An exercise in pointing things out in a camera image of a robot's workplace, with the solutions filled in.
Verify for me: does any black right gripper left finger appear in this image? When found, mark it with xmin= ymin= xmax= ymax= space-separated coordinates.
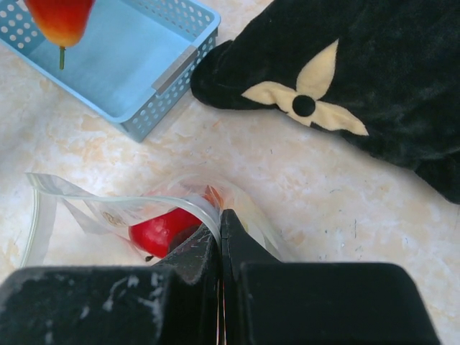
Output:
xmin=1 ymin=227 xmax=219 ymax=344

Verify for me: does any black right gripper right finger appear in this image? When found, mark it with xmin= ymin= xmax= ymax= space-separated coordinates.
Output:
xmin=221 ymin=209 xmax=440 ymax=344

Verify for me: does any red toy apple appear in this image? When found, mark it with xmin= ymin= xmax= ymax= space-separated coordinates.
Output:
xmin=129 ymin=208 xmax=202 ymax=258

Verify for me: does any orange toy orange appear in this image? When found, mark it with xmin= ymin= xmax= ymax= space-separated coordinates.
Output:
xmin=203 ymin=185 xmax=224 ymax=210

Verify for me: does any clear dotted zip top bag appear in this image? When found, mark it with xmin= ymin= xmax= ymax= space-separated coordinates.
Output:
xmin=20 ymin=169 xmax=295 ymax=267

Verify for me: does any red yellow toy pepper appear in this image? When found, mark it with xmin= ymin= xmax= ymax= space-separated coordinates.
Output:
xmin=24 ymin=0 xmax=96 ymax=70

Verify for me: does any light blue plastic basket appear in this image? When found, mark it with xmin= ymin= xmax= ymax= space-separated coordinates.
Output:
xmin=1 ymin=1 xmax=221 ymax=142

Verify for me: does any black pillow with cream flowers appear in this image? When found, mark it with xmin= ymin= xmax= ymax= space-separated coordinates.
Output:
xmin=190 ymin=1 xmax=459 ymax=203

